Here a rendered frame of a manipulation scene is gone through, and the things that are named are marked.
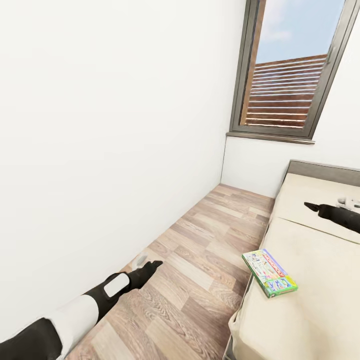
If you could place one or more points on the fixed window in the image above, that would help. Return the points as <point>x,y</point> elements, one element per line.
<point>289,55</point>

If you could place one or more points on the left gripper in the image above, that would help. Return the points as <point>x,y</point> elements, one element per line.
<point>146,272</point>

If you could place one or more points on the board game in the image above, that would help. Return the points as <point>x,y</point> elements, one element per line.
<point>269,274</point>

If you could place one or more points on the bed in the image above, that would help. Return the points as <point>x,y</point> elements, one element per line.
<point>321,320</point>

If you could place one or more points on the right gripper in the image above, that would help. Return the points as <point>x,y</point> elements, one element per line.
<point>337,215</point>

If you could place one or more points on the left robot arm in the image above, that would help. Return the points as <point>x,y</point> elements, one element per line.
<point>55,334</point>

